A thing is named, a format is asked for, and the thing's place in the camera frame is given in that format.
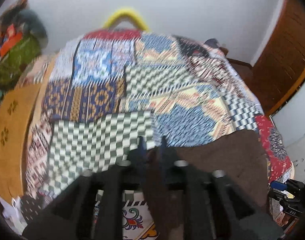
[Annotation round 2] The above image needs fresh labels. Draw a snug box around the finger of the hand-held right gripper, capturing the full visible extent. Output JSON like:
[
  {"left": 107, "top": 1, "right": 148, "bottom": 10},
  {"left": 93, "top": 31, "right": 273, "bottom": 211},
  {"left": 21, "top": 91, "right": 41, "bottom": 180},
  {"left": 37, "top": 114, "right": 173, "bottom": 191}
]
[
  {"left": 269, "top": 180, "right": 288, "bottom": 192},
  {"left": 268, "top": 191, "right": 291, "bottom": 204}
]

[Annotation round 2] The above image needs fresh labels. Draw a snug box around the orange box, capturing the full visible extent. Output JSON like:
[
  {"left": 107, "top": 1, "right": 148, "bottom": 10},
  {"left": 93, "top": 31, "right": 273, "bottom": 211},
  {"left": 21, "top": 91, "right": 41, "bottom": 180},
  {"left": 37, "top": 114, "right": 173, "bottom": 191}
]
[{"left": 0, "top": 24, "right": 23, "bottom": 56}]

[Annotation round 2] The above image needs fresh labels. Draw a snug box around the white stickered appliance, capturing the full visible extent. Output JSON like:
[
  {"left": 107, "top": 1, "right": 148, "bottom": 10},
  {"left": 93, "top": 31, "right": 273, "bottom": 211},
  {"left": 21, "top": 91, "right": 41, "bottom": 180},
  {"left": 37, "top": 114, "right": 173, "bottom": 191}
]
[{"left": 285, "top": 130, "right": 305, "bottom": 181}]

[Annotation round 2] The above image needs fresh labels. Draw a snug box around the brown t-shirt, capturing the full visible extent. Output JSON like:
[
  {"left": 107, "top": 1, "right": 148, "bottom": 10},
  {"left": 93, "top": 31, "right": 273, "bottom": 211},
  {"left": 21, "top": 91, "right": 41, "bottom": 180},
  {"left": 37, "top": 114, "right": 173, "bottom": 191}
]
[{"left": 143, "top": 129, "right": 271, "bottom": 240}]

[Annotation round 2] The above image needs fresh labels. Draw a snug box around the patchwork printed blanket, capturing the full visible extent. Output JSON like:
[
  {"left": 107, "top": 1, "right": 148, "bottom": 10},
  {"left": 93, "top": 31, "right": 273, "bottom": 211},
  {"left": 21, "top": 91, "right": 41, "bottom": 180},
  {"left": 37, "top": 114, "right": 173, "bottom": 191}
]
[{"left": 20, "top": 29, "right": 296, "bottom": 240}]

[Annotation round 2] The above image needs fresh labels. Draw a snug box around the brown wooden door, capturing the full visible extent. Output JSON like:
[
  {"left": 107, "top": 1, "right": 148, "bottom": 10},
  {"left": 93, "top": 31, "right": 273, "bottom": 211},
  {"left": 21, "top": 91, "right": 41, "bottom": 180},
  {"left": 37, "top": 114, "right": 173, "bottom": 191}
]
[{"left": 250, "top": 0, "right": 305, "bottom": 116}]

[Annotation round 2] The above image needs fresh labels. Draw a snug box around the mustard yellow embroidered cloth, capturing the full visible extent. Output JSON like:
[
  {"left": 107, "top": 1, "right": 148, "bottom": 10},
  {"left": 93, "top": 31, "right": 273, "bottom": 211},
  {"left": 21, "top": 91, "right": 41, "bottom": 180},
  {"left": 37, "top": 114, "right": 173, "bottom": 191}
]
[{"left": 0, "top": 82, "right": 43, "bottom": 203}]

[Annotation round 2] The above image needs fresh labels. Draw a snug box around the brown patterned cloth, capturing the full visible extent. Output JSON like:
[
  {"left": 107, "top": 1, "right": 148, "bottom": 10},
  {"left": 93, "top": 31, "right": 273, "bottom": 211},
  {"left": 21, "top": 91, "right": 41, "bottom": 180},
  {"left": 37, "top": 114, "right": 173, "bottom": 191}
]
[{"left": 0, "top": 0, "right": 28, "bottom": 22}]

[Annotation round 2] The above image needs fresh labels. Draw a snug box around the white crumpled cloth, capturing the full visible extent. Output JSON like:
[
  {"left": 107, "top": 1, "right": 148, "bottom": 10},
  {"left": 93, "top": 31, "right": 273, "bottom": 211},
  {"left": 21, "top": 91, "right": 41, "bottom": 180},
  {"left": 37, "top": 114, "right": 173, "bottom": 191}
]
[{"left": 0, "top": 196, "right": 27, "bottom": 231}]

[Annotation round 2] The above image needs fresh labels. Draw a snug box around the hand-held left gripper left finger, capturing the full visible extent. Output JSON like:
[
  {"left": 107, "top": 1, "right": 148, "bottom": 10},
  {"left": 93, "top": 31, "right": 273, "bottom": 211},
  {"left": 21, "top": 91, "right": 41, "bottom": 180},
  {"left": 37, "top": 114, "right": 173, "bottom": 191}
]
[{"left": 23, "top": 136, "right": 153, "bottom": 240}]

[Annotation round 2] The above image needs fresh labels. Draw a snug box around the green patterned storage bag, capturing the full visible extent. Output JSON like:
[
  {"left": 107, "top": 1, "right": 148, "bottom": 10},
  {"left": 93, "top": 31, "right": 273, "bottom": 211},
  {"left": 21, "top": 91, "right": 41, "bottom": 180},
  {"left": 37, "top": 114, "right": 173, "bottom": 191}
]
[{"left": 0, "top": 34, "right": 42, "bottom": 88}]

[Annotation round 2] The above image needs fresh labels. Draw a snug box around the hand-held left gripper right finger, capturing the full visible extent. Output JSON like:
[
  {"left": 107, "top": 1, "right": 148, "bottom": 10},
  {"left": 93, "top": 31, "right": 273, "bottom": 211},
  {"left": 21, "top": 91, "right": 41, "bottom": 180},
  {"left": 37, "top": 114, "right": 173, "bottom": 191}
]
[{"left": 157, "top": 136, "right": 285, "bottom": 240}]

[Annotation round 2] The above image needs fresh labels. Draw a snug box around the grey garment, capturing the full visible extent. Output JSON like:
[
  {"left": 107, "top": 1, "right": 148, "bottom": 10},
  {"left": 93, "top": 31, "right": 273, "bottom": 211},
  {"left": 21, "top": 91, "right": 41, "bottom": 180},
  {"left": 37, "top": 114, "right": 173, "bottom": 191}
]
[{"left": 17, "top": 9, "right": 48, "bottom": 46}]

